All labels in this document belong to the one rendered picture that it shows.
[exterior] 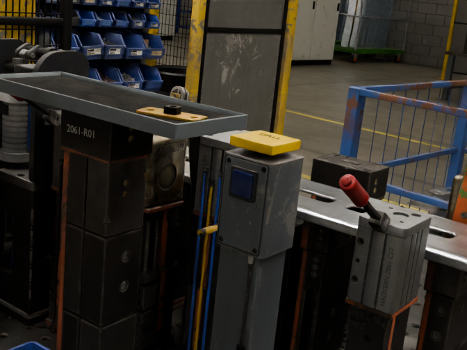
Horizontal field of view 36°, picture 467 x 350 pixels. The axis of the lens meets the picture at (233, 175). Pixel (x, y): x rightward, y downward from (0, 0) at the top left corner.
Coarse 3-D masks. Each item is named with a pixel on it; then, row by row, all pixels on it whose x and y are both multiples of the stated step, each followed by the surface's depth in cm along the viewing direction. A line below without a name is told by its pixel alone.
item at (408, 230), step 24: (360, 216) 90; (408, 216) 92; (360, 240) 91; (384, 240) 88; (408, 240) 88; (360, 264) 91; (384, 264) 89; (408, 264) 90; (360, 288) 91; (384, 288) 89; (408, 288) 92; (360, 312) 93; (384, 312) 90; (408, 312) 96; (360, 336) 93; (384, 336) 91
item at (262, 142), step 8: (232, 136) 80; (240, 136) 80; (248, 136) 81; (256, 136) 81; (264, 136) 82; (272, 136) 82; (280, 136) 83; (232, 144) 81; (240, 144) 80; (248, 144) 79; (256, 144) 79; (264, 144) 78; (272, 144) 78; (280, 144) 79; (288, 144) 80; (296, 144) 81; (256, 152) 81; (264, 152) 78; (272, 152) 78; (280, 152) 79
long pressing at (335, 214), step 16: (320, 192) 120; (336, 192) 121; (304, 208) 109; (320, 208) 111; (336, 208) 112; (320, 224) 107; (336, 224) 105; (352, 224) 104; (432, 224) 109; (448, 224) 110; (464, 224) 111; (432, 240) 102; (448, 240) 102; (464, 240) 103; (432, 256) 97; (448, 256) 96; (464, 256) 96
